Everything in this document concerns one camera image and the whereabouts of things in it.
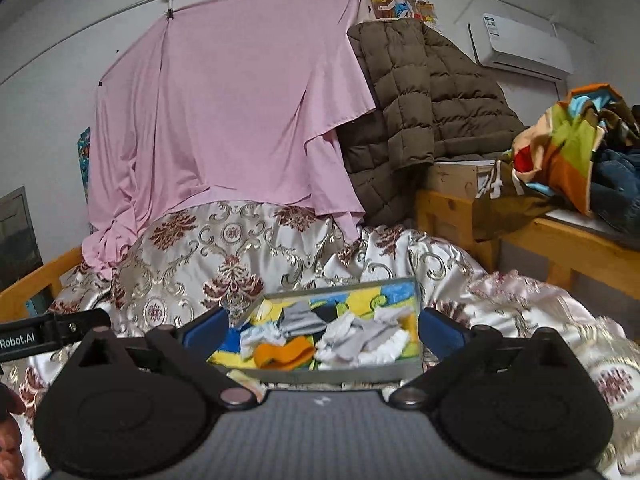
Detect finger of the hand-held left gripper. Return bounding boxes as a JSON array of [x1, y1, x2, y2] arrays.
[[55, 308, 112, 345]]

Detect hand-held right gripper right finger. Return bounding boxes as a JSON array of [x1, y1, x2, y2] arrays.
[[389, 307, 571, 408]]

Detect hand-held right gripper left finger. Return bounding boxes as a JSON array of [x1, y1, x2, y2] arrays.
[[75, 306, 257, 408]]

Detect white fluffy cloth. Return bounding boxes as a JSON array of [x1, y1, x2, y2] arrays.
[[239, 323, 287, 359]]

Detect orange sock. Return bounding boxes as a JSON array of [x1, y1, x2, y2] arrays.
[[253, 336, 314, 372]]

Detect grey sock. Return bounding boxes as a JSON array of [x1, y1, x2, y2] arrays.
[[315, 321, 410, 367]]

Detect grey storage box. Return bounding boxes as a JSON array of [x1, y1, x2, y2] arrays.
[[207, 276, 426, 387]]

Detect person's left hand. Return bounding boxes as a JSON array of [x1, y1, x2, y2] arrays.
[[0, 385, 27, 480]]

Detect floral satin bedspread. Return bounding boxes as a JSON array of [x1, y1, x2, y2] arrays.
[[0, 199, 640, 480]]

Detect cartoon print cloth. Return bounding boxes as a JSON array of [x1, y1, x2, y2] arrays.
[[207, 282, 420, 371]]

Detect olive brown cloth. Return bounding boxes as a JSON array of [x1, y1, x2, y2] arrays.
[[471, 191, 562, 242]]

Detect wooden box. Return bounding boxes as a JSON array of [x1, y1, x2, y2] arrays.
[[431, 159, 502, 202]]

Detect colourful patchwork blanket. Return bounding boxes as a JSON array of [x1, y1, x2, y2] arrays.
[[495, 84, 640, 217]]

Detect pink sheet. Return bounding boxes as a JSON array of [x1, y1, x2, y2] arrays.
[[81, 0, 379, 282]]

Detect blue jeans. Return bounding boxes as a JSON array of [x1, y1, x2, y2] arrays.
[[589, 147, 640, 234]]

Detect brown quilted jacket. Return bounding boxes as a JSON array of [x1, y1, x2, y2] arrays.
[[336, 19, 526, 227]]

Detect white air conditioner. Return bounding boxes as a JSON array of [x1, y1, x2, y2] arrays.
[[468, 12, 575, 82]]

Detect wooden bed frame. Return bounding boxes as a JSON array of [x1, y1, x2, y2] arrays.
[[0, 247, 84, 324]]

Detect grey wall panel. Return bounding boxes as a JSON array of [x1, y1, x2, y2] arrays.
[[0, 186, 39, 289]]

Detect wooden bunk frame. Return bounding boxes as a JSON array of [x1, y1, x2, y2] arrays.
[[414, 189, 640, 290]]

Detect teal wall poster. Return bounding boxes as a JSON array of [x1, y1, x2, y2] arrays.
[[76, 127, 94, 234]]

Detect curtain wire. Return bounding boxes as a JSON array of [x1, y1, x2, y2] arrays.
[[0, 0, 367, 87]]

